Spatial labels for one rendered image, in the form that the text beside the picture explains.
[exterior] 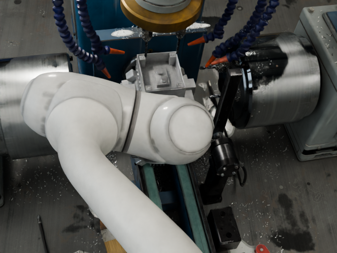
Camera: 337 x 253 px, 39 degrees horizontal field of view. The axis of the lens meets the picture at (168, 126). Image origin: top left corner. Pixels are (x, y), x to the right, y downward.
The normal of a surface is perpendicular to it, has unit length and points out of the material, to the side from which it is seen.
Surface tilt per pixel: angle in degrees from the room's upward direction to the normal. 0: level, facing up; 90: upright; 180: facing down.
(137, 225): 26
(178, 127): 31
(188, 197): 0
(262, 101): 62
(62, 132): 45
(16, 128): 58
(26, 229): 0
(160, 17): 0
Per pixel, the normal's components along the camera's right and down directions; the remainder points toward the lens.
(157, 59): 0.19, 0.82
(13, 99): 0.18, -0.11
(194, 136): 0.28, 0.13
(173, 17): 0.09, -0.56
